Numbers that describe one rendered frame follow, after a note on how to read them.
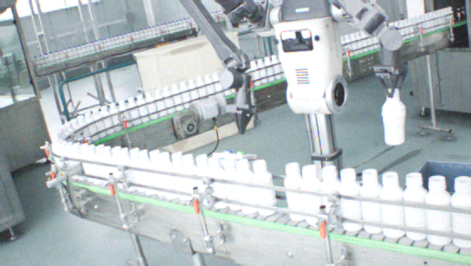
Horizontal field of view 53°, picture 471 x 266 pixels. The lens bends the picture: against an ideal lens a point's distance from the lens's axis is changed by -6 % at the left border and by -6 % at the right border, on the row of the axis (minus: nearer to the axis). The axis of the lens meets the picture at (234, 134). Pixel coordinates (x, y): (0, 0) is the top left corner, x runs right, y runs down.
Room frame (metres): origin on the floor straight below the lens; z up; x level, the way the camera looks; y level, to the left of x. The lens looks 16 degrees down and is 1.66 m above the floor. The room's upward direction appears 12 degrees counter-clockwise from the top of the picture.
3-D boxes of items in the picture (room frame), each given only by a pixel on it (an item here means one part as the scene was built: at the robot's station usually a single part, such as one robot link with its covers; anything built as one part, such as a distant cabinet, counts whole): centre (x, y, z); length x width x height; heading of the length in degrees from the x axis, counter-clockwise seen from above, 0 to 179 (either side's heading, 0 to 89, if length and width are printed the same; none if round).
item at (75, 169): (2.01, 0.74, 0.96); 0.23 x 0.10 x 0.27; 137
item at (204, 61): (5.94, 0.36, 0.59); 1.10 x 0.62 x 1.18; 119
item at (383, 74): (1.39, -0.48, 1.32); 0.07 x 0.07 x 0.09; 44
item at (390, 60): (1.39, -0.49, 1.39); 0.10 x 0.07 x 0.07; 134
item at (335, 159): (1.98, -0.36, 0.74); 0.11 x 0.11 x 0.40; 47
